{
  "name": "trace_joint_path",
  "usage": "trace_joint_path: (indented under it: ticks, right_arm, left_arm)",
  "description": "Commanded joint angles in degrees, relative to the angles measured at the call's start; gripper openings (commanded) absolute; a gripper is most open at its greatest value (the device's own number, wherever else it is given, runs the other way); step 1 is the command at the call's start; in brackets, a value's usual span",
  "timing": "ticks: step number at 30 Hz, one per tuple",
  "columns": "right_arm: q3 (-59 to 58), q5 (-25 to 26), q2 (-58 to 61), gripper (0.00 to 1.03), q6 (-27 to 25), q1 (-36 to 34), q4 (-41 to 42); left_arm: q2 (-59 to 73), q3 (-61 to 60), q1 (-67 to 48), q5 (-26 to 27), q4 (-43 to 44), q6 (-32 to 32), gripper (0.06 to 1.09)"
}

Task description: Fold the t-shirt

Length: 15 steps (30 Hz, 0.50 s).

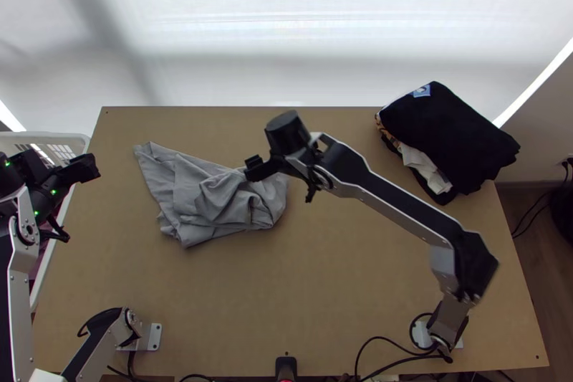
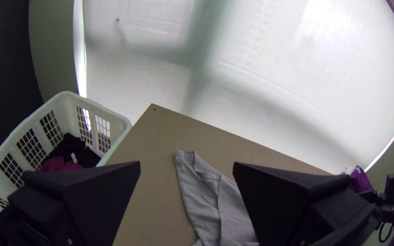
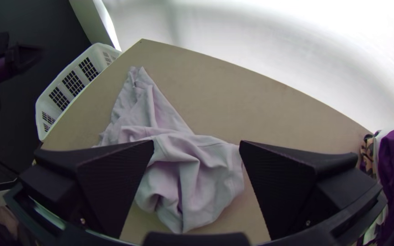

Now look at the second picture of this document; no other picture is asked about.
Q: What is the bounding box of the heap of clothes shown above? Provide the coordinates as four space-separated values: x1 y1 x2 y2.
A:
39 132 102 173

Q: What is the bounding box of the pile of folded clothes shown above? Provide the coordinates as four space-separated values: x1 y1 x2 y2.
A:
344 165 376 194

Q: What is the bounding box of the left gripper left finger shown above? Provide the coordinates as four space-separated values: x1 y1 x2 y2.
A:
0 160 142 246

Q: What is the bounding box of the grey t-shirt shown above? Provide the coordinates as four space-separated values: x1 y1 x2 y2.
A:
175 149 261 246

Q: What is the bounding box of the black cable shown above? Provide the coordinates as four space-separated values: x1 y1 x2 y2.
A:
377 220 394 244

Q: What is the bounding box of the white laundry basket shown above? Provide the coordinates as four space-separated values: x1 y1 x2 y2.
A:
0 90 133 216

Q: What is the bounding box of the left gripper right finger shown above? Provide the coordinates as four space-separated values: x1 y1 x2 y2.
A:
232 161 379 246

